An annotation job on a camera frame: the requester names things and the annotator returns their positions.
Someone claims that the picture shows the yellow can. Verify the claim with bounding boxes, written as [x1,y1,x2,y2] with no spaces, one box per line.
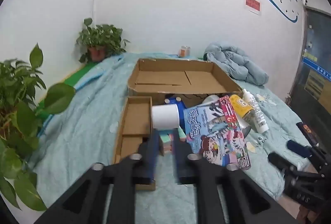
[230,95,255,123]

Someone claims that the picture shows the pastel sponge block pack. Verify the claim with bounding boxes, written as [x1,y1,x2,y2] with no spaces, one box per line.
[159,129,187,155]

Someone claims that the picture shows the red wall sign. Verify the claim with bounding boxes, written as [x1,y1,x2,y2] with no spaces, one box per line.
[245,0,261,15]

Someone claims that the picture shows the large-leaf green plant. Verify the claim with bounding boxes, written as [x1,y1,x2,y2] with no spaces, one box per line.
[0,43,76,211]

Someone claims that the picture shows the light blue folded quilt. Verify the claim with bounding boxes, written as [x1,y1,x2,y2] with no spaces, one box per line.
[203,42,269,86]

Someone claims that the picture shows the white paper roll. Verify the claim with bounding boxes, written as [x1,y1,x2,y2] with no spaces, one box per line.
[151,104,180,129]

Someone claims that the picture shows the white plastic bottle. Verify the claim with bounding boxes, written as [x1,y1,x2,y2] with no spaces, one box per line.
[242,89,270,134]

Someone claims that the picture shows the dark glass door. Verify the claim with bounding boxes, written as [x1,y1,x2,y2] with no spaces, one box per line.
[290,5,331,142]

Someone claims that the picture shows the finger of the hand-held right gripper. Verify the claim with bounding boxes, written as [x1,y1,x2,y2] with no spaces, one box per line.
[267,152,300,172]
[287,140,314,157]

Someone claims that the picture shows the black flat box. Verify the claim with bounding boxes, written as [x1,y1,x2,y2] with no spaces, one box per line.
[296,122,321,147]

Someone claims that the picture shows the blue refill pouch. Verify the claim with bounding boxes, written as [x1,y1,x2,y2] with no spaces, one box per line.
[165,95,186,126]

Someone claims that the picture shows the teal bed blanket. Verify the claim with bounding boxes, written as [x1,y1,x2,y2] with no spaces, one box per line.
[26,52,314,224]

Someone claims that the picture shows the green mat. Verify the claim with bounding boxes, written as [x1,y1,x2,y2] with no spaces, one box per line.
[34,62,100,121]

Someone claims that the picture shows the potted green plant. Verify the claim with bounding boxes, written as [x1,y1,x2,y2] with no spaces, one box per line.
[76,18,130,63]

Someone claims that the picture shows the colourful comic book box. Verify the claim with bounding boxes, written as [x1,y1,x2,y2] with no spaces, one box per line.
[183,95,252,170]

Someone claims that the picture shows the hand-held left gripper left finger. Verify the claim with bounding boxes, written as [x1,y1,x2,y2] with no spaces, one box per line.
[35,129,161,224]

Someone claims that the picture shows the large cardboard box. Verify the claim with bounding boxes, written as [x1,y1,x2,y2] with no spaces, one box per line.
[127,58,243,111]

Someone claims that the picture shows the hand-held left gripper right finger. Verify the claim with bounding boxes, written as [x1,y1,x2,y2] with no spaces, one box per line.
[172,128,298,224]

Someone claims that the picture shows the small cardboard tray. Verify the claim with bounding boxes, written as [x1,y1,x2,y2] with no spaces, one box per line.
[112,96,157,191]

